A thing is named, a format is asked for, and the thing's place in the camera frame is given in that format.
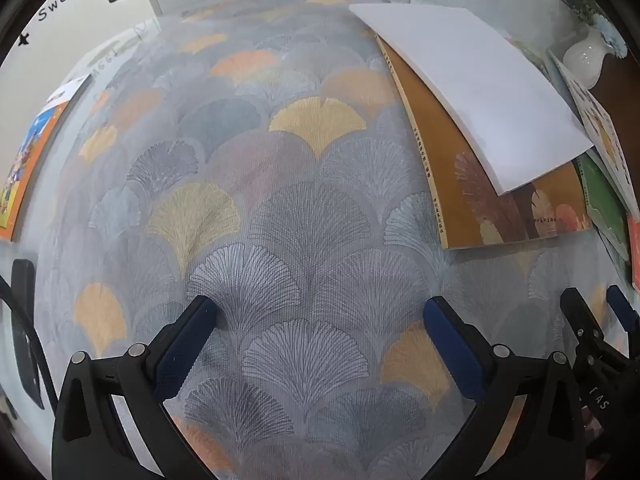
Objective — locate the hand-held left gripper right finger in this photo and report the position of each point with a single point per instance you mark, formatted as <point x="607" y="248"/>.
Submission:
<point x="452" y="350"/>

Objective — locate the brown wooden cabinet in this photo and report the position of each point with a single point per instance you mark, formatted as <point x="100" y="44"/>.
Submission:
<point x="625" y="90"/>

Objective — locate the brown feather print book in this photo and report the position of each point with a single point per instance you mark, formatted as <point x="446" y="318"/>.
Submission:
<point x="450" y="170"/>

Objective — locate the red cover book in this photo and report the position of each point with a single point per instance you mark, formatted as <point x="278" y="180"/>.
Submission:
<point x="635" y="255"/>

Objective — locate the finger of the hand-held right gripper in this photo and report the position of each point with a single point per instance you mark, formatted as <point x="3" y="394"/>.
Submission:
<point x="624" y="310"/>
<point x="582" y="322"/>

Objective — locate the white ceramic vase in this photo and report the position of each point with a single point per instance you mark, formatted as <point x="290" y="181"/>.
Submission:
<point x="585" y="57"/>

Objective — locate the light blue illustrated book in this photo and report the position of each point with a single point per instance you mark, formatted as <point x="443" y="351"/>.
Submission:
<point x="605" y="130"/>

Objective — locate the orange cover book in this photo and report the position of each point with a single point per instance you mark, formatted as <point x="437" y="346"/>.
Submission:
<point x="30" y="160"/>

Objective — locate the black star wall sticker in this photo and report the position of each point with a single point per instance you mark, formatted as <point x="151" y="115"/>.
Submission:
<point x="23" y="39"/>

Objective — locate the blue white flower bouquet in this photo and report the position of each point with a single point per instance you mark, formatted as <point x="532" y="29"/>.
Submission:
<point x="607" y="35"/>

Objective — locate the plain white cover book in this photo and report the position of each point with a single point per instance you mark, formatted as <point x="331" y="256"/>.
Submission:
<point x="475" y="85"/>

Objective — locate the dark green wavy print book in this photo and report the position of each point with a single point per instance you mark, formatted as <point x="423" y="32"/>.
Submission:
<point x="605" y="200"/>

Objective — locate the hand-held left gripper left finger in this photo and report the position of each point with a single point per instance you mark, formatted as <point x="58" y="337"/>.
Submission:
<point x="185" y="350"/>

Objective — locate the ginkgo leaf print tablecloth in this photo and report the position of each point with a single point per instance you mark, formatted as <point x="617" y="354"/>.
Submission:
<point x="300" y="210"/>

